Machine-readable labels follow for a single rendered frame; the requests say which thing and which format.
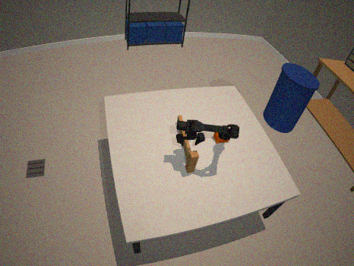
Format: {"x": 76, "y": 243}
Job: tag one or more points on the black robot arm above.
{"x": 195, "y": 126}

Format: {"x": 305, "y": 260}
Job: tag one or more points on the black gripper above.
{"x": 200, "y": 138}

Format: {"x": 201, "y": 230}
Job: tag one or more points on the wooden post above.
{"x": 192, "y": 161}

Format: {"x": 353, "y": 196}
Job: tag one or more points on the brown wooden board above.
{"x": 186, "y": 145}

